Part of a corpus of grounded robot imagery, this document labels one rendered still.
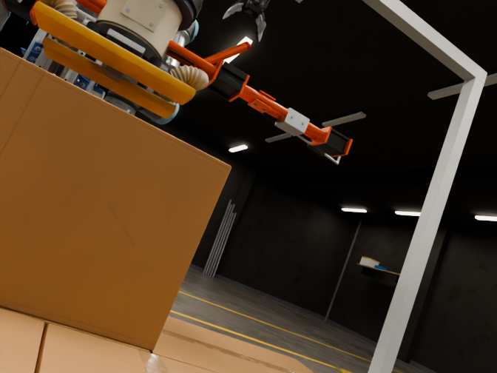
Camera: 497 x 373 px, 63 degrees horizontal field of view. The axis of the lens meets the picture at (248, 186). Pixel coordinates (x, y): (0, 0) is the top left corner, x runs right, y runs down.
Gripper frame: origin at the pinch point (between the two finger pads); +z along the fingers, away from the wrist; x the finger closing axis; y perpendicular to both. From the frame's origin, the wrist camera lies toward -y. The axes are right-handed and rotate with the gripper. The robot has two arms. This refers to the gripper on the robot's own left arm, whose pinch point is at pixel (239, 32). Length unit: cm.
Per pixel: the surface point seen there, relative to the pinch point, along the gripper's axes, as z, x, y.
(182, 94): 47, -15, 49
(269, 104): 35, 8, 39
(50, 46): 47, -45, 31
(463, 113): -121, 236, -124
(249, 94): 35, 2, 39
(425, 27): -165, 165, -123
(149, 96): 46, -20, 31
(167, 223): 74, -8, 55
